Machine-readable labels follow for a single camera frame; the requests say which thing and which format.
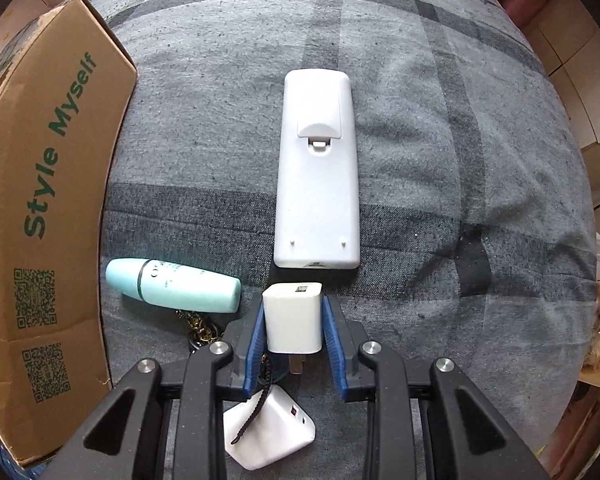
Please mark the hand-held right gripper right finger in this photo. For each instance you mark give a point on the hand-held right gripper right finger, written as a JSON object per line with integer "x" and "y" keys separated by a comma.
{"x": 333, "y": 352}

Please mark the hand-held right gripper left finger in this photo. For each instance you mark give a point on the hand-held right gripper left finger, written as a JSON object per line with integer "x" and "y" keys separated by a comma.
{"x": 255, "y": 352}

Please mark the white cube wall charger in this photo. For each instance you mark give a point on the white cube wall charger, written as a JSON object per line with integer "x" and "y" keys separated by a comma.
{"x": 292, "y": 320}

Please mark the teal lotion bottle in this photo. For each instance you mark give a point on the teal lotion bottle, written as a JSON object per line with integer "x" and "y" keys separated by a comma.
{"x": 180, "y": 287}

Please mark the brown cardboard box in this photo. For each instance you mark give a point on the brown cardboard box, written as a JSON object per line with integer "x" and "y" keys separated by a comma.
{"x": 40, "y": 160}

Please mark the white flat power adapter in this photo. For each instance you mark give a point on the white flat power adapter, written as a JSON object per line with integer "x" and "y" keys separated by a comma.
{"x": 280, "y": 432}

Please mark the white remote control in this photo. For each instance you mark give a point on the white remote control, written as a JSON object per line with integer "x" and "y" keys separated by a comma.
{"x": 315, "y": 195}

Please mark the grey plaid blanket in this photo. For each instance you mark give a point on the grey plaid blanket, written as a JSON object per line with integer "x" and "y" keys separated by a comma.
{"x": 430, "y": 160}

